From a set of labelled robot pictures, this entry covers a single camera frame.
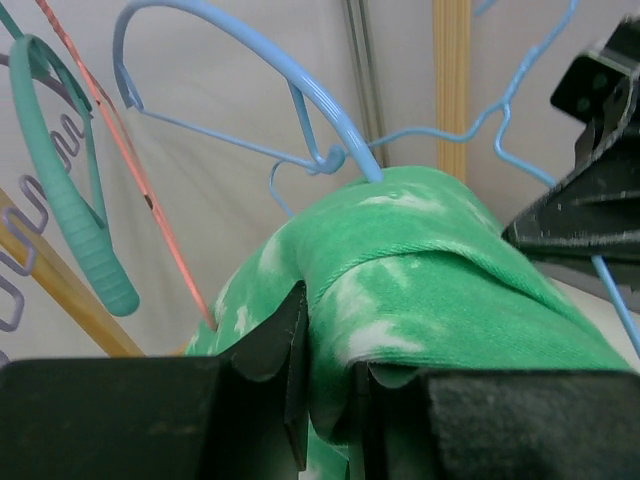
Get thin blue wire hanger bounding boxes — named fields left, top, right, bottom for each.
left=267, top=0, right=640, bottom=361

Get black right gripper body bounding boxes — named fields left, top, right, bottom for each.
left=550, top=17, right=639, bottom=165

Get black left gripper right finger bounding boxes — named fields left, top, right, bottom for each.
left=349, top=363, right=639, bottom=479

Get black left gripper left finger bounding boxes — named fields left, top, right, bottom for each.
left=1, top=284, right=308, bottom=479

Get lilac wavy hanger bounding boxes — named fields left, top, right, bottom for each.
left=1, top=74, right=85, bottom=332

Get green tie-dye trousers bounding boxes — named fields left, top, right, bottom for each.
left=186, top=166, right=628, bottom=479

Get thick blue plastic hanger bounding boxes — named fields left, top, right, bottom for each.
left=112, top=1, right=382, bottom=181

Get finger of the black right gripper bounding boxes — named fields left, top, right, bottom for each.
left=502, top=152, right=639, bottom=290

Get pink wire hanger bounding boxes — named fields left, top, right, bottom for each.
left=35, top=0, right=217, bottom=331

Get teal plastic hanger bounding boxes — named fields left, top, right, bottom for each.
left=1, top=8, right=140, bottom=317

